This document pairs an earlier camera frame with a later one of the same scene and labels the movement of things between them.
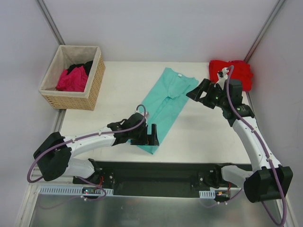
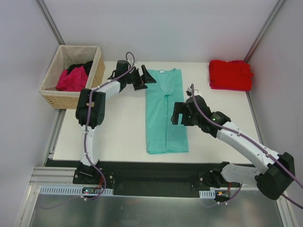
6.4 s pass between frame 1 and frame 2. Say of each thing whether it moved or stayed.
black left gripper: moved
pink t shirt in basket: stayed
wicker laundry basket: stayed
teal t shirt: moved
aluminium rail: stayed
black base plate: stayed
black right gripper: moved
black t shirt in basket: stayed
